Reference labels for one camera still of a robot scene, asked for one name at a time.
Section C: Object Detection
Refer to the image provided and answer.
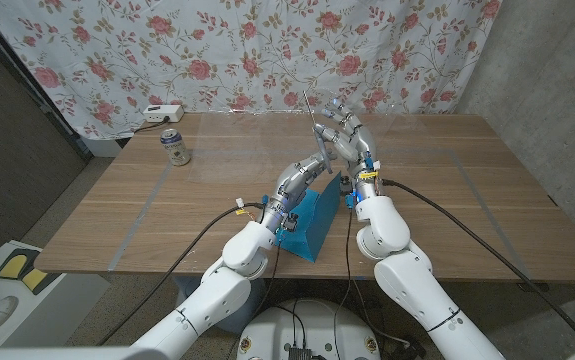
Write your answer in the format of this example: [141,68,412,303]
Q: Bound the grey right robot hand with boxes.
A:
[312,99,383,201]

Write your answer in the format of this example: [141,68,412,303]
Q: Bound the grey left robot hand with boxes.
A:
[261,148,338,236]

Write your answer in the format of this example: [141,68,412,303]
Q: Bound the blue folded paper card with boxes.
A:
[274,170,343,264]

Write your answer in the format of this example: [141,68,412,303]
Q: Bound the silver beverage can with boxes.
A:
[159,128,192,167]

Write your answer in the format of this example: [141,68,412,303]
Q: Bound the white robot torso base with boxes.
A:
[236,298,382,360]

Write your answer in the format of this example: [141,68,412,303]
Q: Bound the grey stool with white legs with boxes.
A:
[168,277,268,336]

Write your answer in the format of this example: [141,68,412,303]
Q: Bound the white power strip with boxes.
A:
[142,104,185,124]

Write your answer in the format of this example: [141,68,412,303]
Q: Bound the floral rose backdrop cloth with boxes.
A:
[0,0,503,141]

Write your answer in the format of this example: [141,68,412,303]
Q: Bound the grey table leg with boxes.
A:
[421,279,456,346]

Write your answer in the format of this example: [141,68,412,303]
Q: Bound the black power adapter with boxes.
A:
[389,334,428,360]

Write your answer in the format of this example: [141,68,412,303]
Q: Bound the white floor platform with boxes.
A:
[0,239,111,351]

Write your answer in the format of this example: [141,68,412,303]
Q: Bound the yellow black foot pedal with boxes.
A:
[0,248,63,296]

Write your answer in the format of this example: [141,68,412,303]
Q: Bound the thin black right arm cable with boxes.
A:
[333,209,356,360]

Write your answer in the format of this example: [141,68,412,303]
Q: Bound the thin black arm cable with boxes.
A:
[226,242,283,360]
[333,209,356,360]

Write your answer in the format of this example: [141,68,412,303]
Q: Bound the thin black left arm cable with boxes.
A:
[226,242,283,360]

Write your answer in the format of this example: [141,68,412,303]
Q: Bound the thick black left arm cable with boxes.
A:
[96,201,267,346]

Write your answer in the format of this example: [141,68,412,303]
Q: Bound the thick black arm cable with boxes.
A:
[96,201,267,346]
[380,178,575,349]

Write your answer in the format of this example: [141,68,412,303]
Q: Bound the black torso cable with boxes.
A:
[271,298,308,349]

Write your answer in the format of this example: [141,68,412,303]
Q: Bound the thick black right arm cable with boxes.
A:
[380,178,575,349]

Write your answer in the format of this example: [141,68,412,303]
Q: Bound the black power strip cord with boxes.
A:
[131,115,171,135]

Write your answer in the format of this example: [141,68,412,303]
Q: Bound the black door frame strip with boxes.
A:
[0,7,93,162]

